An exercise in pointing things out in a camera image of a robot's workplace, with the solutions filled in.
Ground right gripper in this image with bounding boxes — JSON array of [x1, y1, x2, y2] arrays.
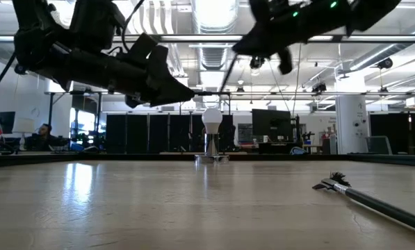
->
[[233, 0, 347, 76]]

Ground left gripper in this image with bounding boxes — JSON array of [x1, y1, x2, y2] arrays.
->
[[36, 34, 196, 108]]

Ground black wide-head makeup brush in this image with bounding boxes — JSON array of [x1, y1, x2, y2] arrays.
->
[[311, 171, 415, 236]]

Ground white bulb lamp metal base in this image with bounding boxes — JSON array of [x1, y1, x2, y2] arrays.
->
[[194, 108, 230, 165]]

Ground black monitor screen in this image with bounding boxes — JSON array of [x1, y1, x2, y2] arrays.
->
[[251, 108, 293, 142]]

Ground overhead horizontal beam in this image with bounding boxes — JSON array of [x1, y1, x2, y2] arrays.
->
[[0, 33, 415, 44]]

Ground white building column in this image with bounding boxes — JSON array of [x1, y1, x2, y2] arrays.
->
[[334, 74, 371, 156]]

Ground person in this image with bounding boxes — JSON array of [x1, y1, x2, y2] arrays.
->
[[24, 123, 71, 152]]

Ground black partition wall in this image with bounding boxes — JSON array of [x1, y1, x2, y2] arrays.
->
[[369, 112, 415, 156], [105, 113, 234, 154]]

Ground silver ceiling duct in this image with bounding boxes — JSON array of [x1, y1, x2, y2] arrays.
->
[[191, 0, 241, 70]]

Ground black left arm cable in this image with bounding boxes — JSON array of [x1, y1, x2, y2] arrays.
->
[[120, 0, 147, 53]]

